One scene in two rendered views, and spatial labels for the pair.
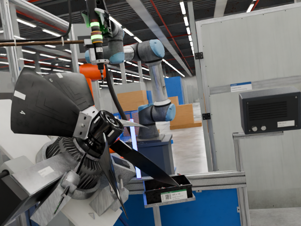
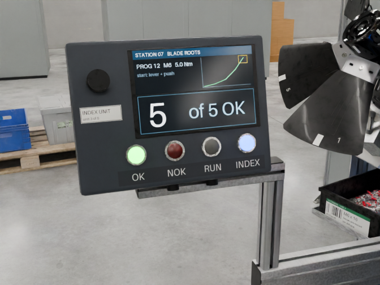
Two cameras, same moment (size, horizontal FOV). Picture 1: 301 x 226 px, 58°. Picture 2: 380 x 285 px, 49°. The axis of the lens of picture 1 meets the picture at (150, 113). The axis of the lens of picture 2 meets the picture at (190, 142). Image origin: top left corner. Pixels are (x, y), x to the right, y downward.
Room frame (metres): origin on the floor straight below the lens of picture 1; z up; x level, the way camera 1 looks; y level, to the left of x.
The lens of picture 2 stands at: (1.86, -0.81, 1.30)
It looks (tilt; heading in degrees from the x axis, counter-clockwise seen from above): 19 degrees down; 153
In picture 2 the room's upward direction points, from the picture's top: 1 degrees counter-clockwise
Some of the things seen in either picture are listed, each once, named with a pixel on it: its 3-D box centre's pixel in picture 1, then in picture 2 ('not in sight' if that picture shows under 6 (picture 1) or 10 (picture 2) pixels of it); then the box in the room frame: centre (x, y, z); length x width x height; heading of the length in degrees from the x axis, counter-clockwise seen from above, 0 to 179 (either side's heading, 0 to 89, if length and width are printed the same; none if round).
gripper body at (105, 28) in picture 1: (103, 25); not in sight; (1.22, 0.16, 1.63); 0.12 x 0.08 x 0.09; 168
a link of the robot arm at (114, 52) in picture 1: (113, 52); not in sight; (1.38, 0.14, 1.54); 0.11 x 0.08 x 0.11; 62
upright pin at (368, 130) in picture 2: (121, 183); (371, 122); (1.08, 0.15, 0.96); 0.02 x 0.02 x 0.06
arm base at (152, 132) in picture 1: (148, 129); not in sight; (1.89, 0.03, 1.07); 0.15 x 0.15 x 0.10
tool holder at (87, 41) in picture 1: (96, 51); not in sight; (1.11, 0.19, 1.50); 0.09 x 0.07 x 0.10; 113
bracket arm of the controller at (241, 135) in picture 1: (257, 133); (211, 176); (1.34, -0.52, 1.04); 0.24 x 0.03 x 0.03; 79
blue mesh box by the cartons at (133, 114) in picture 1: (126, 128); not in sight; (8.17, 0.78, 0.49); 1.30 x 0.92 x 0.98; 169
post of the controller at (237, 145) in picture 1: (237, 152); (269, 214); (1.36, -0.41, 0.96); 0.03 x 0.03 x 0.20; 79
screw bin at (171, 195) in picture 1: (166, 189); (377, 202); (1.27, -0.03, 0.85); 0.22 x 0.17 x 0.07; 94
